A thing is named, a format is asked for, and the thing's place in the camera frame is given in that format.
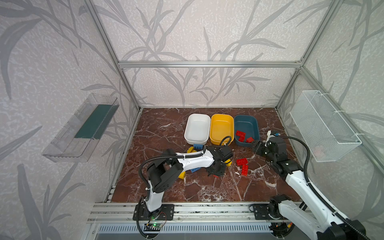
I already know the red brick wide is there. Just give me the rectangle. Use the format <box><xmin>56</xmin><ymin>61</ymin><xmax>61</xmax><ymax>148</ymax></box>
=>
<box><xmin>236</xmin><ymin>158</ymin><xmax>248</xmax><ymax>166</ymax></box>

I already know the red small brick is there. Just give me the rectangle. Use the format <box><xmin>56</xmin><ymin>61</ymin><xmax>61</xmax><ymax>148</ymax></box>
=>
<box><xmin>238</xmin><ymin>136</ymin><xmax>245</xmax><ymax>143</ymax></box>
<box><xmin>246</xmin><ymin>137</ymin><xmax>254</xmax><ymax>143</ymax></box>

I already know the red small brick top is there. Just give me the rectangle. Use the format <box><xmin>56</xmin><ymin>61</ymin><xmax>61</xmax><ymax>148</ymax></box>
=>
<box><xmin>246</xmin><ymin>137</ymin><xmax>254</xmax><ymax>143</ymax></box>

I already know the blue brick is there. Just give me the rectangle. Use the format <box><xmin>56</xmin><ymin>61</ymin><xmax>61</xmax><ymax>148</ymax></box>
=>
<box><xmin>191</xmin><ymin>168</ymin><xmax>201</xmax><ymax>173</ymax></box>
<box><xmin>193</xmin><ymin>144</ymin><xmax>204</xmax><ymax>151</ymax></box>

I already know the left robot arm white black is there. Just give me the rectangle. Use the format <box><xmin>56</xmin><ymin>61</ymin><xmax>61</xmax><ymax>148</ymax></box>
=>
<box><xmin>138</xmin><ymin>136</ymin><xmax>233</xmax><ymax>214</ymax></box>

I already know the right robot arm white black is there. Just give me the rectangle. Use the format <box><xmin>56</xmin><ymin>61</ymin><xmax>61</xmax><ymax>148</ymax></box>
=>
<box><xmin>252</xmin><ymin>133</ymin><xmax>368</xmax><ymax>240</ymax></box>

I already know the blue brick by white bin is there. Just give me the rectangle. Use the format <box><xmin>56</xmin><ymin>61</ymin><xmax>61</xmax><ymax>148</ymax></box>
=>
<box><xmin>193</xmin><ymin>144</ymin><xmax>204</xmax><ymax>151</ymax></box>

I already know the yellow plastic bin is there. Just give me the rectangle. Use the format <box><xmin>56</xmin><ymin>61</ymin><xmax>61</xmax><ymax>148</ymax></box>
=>
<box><xmin>210</xmin><ymin>114</ymin><xmax>235</xmax><ymax>146</ymax></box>

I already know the yellow curved brick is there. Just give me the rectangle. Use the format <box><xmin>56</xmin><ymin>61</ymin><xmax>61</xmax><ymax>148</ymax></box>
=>
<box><xmin>187</xmin><ymin>147</ymin><xmax>196</xmax><ymax>153</ymax></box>

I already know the white plastic bin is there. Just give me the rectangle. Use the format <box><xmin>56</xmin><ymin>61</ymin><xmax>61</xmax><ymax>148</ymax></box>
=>
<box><xmin>184</xmin><ymin>114</ymin><xmax>211</xmax><ymax>145</ymax></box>

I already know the dark teal plastic bin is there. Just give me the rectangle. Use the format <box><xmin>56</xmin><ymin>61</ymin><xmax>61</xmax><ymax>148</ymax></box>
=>
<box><xmin>234</xmin><ymin>115</ymin><xmax>260</xmax><ymax>148</ymax></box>

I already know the yellow brick far left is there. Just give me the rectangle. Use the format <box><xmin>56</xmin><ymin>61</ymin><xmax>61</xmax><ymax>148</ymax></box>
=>
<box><xmin>179</xmin><ymin>172</ymin><xmax>186</xmax><ymax>179</ymax></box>

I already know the right wiring bundle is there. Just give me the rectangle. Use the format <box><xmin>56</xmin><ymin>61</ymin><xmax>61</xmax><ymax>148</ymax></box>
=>
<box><xmin>269</xmin><ymin>212</ymin><xmax>295</xmax><ymax>238</ymax></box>

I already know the white wire mesh basket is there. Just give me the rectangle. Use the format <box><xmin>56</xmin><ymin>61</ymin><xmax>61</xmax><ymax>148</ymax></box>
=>
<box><xmin>290</xmin><ymin>90</ymin><xmax>362</xmax><ymax>163</ymax></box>

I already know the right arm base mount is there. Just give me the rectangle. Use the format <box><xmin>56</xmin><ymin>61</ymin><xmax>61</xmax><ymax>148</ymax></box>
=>
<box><xmin>248</xmin><ymin>202</ymin><xmax>288</xmax><ymax>222</ymax></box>

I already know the aluminium front rail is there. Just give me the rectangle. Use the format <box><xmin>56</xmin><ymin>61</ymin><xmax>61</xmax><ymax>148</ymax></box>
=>
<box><xmin>86</xmin><ymin>201</ymin><xmax>334</xmax><ymax>224</ymax></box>

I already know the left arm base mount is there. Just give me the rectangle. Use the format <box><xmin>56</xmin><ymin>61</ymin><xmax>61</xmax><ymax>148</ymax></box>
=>
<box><xmin>133</xmin><ymin>203</ymin><xmax>175</xmax><ymax>221</ymax></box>

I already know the left circuit board with wires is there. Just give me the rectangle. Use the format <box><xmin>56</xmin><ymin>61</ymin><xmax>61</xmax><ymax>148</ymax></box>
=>
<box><xmin>144</xmin><ymin>212</ymin><xmax>167</xmax><ymax>232</ymax></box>

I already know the clear plastic wall shelf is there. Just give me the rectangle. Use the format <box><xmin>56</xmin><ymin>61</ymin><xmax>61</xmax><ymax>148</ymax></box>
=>
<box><xmin>42</xmin><ymin>93</ymin><xmax>120</xmax><ymax>163</ymax></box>

